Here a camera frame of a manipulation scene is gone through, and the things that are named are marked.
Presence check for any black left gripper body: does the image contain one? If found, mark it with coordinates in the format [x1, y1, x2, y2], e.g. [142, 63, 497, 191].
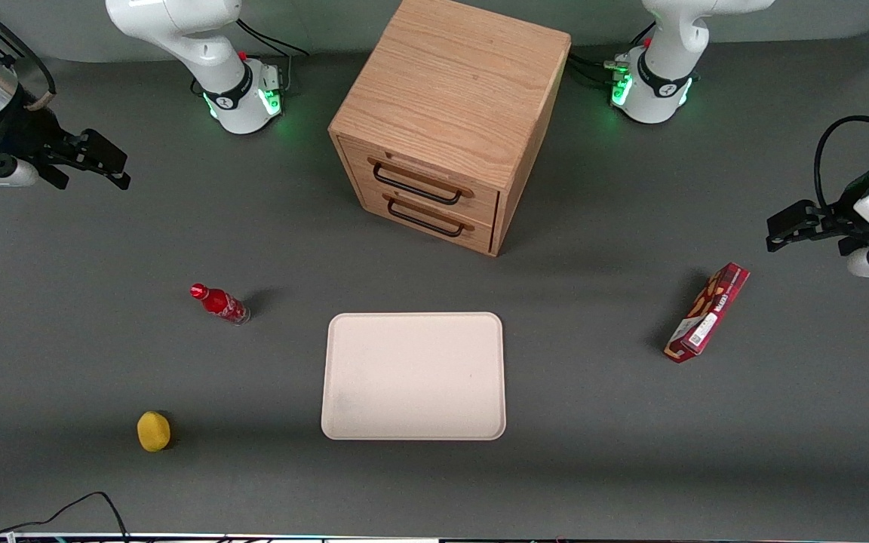
[814, 169, 869, 241]

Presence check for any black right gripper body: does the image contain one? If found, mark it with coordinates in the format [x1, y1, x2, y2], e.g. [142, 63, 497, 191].
[0, 104, 88, 174]

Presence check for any red coke bottle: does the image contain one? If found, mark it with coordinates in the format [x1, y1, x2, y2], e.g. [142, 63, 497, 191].
[190, 283, 251, 326]

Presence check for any beige plastic tray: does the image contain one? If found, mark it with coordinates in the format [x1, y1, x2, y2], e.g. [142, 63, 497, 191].
[321, 312, 507, 441]

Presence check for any red snack box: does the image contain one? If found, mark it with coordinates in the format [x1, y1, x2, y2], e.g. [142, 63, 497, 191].
[664, 262, 751, 364]

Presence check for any yellow lemon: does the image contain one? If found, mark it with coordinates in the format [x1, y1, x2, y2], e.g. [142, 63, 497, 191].
[137, 411, 172, 453]

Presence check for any wooden drawer cabinet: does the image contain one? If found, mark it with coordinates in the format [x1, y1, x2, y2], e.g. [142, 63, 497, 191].
[328, 0, 573, 258]

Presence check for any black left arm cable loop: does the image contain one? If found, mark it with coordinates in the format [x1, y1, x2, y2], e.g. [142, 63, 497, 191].
[814, 115, 869, 212]

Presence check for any black left arm base cable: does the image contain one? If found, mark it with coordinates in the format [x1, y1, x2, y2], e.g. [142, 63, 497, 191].
[567, 21, 658, 89]

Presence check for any black metal drawer handle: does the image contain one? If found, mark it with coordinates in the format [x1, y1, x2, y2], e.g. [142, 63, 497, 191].
[387, 196, 465, 238]
[372, 162, 463, 206]

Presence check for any thin black table cable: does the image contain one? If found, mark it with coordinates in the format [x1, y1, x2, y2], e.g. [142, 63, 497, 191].
[0, 492, 131, 543]

